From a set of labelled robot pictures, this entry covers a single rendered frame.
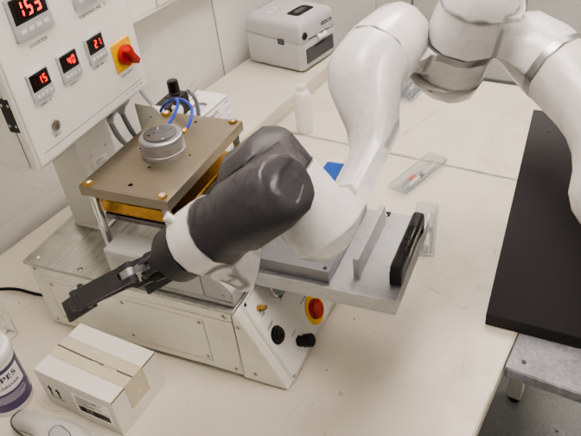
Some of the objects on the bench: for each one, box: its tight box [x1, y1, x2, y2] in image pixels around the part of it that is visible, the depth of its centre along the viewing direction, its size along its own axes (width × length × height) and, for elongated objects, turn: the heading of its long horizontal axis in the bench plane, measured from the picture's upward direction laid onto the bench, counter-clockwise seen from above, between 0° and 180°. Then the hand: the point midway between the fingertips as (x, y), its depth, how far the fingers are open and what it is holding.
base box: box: [29, 266, 292, 389], centre depth 132 cm, size 54×38×17 cm
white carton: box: [187, 90, 234, 119], centre depth 182 cm, size 12×23×7 cm, turn 161°
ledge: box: [204, 48, 335, 151], centre depth 202 cm, size 30×84×4 cm, turn 157°
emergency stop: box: [309, 298, 323, 319], centre depth 124 cm, size 2×4×4 cm, turn 165°
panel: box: [240, 285, 334, 382], centre depth 121 cm, size 2×30×19 cm, turn 165°
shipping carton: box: [34, 324, 165, 435], centre depth 115 cm, size 19×13×9 cm
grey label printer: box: [246, 0, 335, 71], centre depth 215 cm, size 25×20×17 cm
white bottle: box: [293, 83, 314, 134], centre depth 184 cm, size 5×5×14 cm
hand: (112, 295), depth 92 cm, fingers open, 13 cm apart
